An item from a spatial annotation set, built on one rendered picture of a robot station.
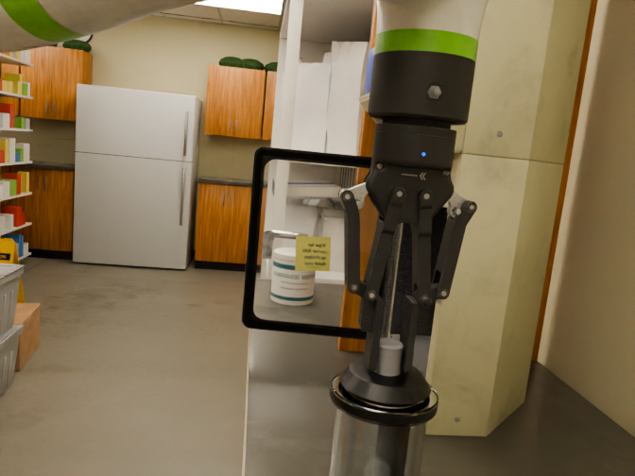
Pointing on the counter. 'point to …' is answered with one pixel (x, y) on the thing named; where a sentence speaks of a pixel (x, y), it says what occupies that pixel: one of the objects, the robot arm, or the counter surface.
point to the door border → (259, 231)
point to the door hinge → (390, 281)
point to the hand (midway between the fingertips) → (390, 332)
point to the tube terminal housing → (505, 211)
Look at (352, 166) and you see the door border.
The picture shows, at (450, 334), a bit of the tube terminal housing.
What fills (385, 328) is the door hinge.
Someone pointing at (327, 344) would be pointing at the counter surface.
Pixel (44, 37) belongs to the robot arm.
